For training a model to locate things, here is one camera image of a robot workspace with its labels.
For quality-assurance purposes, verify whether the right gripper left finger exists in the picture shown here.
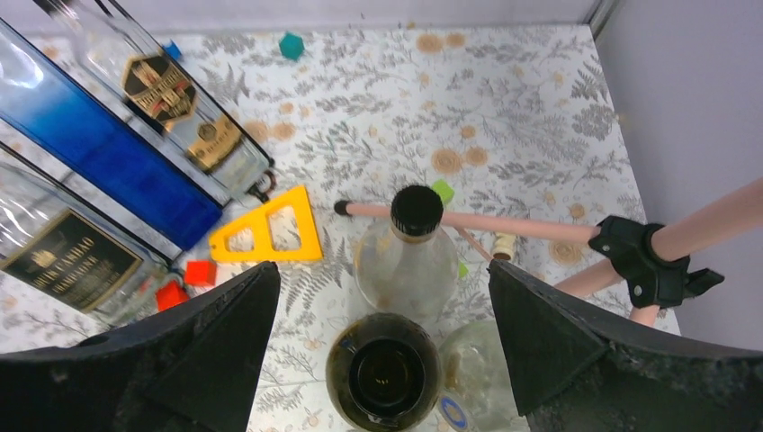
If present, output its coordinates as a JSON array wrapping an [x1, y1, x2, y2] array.
[[1, 262, 281, 431]]

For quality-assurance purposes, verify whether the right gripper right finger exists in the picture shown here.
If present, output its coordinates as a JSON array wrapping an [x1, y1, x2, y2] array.
[[489, 260, 762, 431]]

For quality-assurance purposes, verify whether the clear bottle black cap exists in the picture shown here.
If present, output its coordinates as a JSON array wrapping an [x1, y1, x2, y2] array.
[[436, 320, 530, 431]]

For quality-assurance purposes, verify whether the dark green wine bottle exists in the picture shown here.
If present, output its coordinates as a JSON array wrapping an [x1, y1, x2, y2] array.
[[326, 312, 443, 431]]

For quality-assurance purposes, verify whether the clear bottle black label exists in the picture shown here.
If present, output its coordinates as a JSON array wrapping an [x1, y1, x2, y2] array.
[[1, 163, 178, 326]]

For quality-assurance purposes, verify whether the short clear glass bottle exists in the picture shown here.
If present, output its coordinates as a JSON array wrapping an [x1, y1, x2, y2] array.
[[354, 184, 460, 326]]

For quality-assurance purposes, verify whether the blue triangular bottle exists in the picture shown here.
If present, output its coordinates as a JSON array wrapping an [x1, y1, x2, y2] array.
[[1, 22, 222, 250]]

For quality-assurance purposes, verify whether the clear bottle gold label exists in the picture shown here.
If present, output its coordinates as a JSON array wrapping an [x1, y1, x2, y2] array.
[[36, 1, 274, 204]]

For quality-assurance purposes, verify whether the blue bottle cap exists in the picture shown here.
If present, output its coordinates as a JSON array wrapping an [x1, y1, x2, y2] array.
[[162, 40, 183, 61]]

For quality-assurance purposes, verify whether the red block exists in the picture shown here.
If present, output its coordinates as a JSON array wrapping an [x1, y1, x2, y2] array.
[[184, 260, 218, 288], [155, 280, 190, 312]]

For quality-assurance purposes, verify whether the pink music stand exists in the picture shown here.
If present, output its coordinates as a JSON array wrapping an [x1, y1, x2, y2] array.
[[333, 175, 763, 329]]

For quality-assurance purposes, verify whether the yellow triangle block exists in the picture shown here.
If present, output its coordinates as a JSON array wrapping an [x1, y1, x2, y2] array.
[[208, 185, 323, 263]]

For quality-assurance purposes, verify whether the floral table mat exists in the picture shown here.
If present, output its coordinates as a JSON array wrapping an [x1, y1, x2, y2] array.
[[0, 23, 682, 432]]

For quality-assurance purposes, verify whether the teal cube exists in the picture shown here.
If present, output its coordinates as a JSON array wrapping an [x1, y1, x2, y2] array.
[[278, 32, 305, 61]]

